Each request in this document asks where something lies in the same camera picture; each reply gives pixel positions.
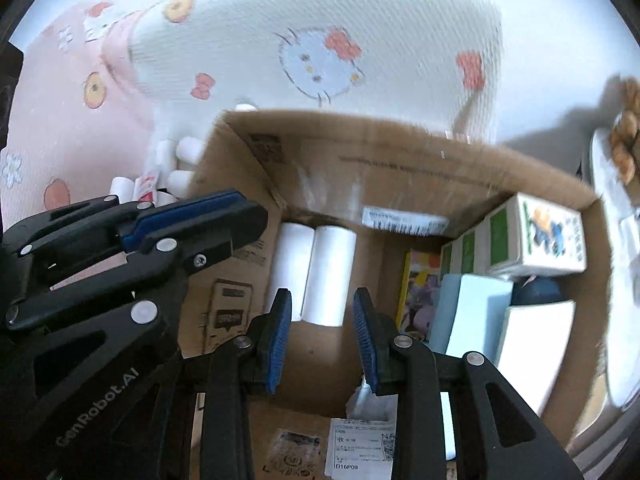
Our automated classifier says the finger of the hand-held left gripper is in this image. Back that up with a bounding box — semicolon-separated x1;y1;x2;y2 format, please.
0;255;193;363
0;188;269;288

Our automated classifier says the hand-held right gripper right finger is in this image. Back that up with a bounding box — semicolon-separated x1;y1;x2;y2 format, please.
352;286;576;480

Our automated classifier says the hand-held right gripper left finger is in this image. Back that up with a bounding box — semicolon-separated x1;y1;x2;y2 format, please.
155;287;293;480

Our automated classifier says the pile of white paper rolls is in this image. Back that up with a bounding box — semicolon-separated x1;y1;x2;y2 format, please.
110;103;257;209

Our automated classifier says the white paper roll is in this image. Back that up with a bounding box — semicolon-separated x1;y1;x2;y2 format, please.
301;225;358;329
276;221;317;322

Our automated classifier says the large brown cardboard box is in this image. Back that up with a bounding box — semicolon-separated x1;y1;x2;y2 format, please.
177;107;609;480

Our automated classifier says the red white packet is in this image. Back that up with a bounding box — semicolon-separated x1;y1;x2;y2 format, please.
133;170;161;207

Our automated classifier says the yellow purple picture book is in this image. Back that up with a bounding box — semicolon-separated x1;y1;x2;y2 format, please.
396;250;444;345

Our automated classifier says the light blue box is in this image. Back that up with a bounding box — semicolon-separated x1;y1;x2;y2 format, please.
429;273;515;358

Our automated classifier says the white printed paper slip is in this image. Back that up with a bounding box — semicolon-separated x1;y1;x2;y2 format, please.
326;416;399;479

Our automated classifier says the pink printed blanket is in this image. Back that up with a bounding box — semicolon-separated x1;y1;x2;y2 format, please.
7;0;163;223

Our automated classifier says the plain white box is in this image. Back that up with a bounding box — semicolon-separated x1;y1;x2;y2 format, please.
492;299;577;413

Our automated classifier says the dark blue rounded item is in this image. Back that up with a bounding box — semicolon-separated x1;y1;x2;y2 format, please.
511;275;562;307

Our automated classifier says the green white drink carton pack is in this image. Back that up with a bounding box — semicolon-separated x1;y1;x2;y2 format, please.
439;191;587;279

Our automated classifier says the white cartoon printed quilt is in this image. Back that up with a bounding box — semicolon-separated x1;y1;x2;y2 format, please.
129;0;504;147

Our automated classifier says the brown teddy bear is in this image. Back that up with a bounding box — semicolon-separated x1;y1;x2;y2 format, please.
609;76;640;187

